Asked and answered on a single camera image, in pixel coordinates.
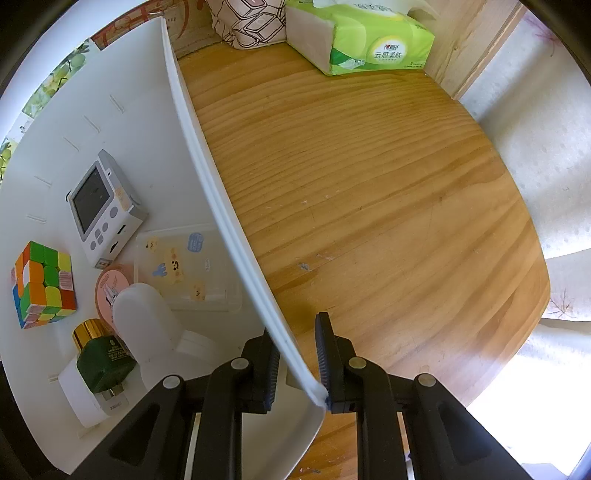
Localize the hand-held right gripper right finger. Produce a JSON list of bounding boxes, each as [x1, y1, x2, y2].
[[314, 312, 527, 480]]

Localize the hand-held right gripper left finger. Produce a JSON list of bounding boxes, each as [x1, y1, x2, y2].
[[95, 329, 282, 480]]

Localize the white curved case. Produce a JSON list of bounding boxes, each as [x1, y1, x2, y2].
[[112, 282, 218, 391]]

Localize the clear sticker-covered plastic box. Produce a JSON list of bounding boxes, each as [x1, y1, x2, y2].
[[134, 224, 243, 312]]

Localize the green bottle with gold cap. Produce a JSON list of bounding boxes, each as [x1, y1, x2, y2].
[[71, 318, 138, 394]]

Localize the white plug charger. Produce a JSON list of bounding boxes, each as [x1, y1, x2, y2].
[[58, 357, 127, 428]]

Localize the colourful puzzle cube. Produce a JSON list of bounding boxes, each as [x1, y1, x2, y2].
[[10, 240, 78, 329]]

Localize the white compact camera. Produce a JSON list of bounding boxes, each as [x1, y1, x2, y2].
[[66, 150, 149, 268]]

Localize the white plastic tray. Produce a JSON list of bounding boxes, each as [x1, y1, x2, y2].
[[0, 17, 329, 480]]

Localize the white patterned curtain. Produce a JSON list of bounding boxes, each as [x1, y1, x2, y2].
[[455, 9, 591, 480]]

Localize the green tissue pack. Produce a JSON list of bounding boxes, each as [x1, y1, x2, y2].
[[284, 0, 435, 77]]

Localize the beige printed bag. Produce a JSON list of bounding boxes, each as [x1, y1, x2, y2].
[[205, 0, 287, 51]]

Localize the wooden shelf unit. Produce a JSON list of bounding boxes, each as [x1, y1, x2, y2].
[[406, 0, 527, 100]]

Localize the brown red-printed box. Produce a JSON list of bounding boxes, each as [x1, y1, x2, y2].
[[90, 0, 215, 55]]

